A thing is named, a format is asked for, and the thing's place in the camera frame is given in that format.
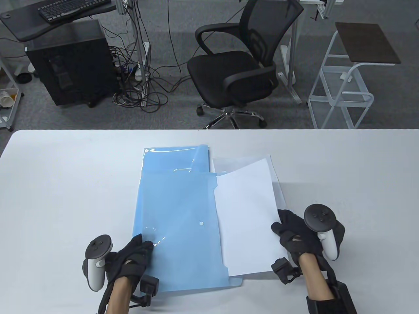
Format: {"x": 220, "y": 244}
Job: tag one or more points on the person's right hand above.
{"x": 294, "y": 235}

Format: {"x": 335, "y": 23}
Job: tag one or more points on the person's left hand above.
{"x": 131, "y": 258}

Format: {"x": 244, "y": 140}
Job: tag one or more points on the blue plastic snap folder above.
{"x": 176, "y": 229}
{"x": 170, "y": 158}

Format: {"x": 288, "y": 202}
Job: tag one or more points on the person's right forearm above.
{"x": 316, "y": 278}

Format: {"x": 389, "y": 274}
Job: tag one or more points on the person's left forearm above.
{"x": 118, "y": 296}

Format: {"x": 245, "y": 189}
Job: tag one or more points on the grey and white handheld controller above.
{"x": 98, "y": 245}
{"x": 319, "y": 217}

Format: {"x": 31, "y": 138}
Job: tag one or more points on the black mesh office chair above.
{"x": 229, "y": 68}

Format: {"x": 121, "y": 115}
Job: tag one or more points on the white power strip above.
{"x": 139, "y": 76}

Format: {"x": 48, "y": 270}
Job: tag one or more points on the white metal trolley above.
{"x": 16, "y": 109}

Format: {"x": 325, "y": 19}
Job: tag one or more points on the white paper cup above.
{"x": 6, "y": 99}

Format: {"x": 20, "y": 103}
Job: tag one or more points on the black computer tower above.
{"x": 72, "y": 65}

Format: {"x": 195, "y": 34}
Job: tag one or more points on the white side table brown top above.
{"x": 366, "y": 42}

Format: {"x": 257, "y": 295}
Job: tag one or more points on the black round disc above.
{"x": 24, "y": 78}

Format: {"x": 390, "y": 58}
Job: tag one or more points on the silver aluminium desk leg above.
{"x": 140, "y": 42}

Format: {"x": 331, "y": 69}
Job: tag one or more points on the black curved desk top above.
{"x": 23, "y": 31}

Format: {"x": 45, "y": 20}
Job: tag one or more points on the black keyboard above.
{"x": 65, "y": 8}

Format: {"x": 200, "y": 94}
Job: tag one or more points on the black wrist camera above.
{"x": 282, "y": 270}
{"x": 149, "y": 286}

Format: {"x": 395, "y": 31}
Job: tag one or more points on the white desk frame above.
{"x": 293, "y": 49}

